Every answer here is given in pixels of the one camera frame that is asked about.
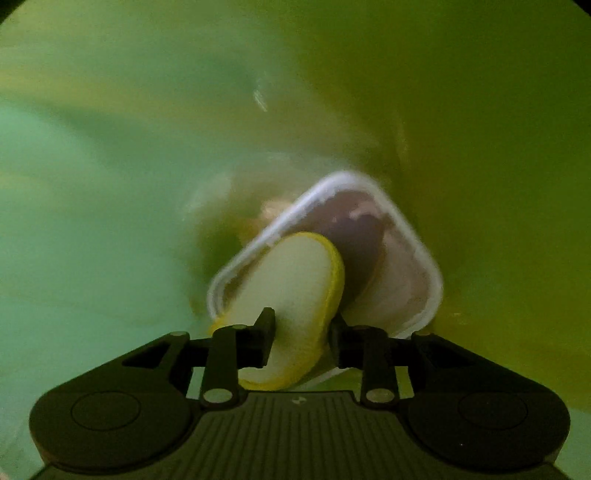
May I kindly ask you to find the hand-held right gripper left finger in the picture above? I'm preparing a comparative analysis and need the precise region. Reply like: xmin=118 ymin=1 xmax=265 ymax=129
xmin=122 ymin=307 xmax=278 ymax=411

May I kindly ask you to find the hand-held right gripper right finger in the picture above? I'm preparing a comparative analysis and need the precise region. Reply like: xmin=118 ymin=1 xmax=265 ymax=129
xmin=329 ymin=314 xmax=467 ymax=409

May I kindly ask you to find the round yellow sponge pad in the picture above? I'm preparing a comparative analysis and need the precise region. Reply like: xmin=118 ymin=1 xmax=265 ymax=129
xmin=210 ymin=232 xmax=346 ymax=392

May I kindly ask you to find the red plastic food tray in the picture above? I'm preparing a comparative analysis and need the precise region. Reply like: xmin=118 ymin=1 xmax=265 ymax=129
xmin=206 ymin=171 xmax=444 ymax=384

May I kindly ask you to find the green trash bag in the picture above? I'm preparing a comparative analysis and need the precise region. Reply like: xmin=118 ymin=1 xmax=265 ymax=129
xmin=0 ymin=0 xmax=591 ymax=480

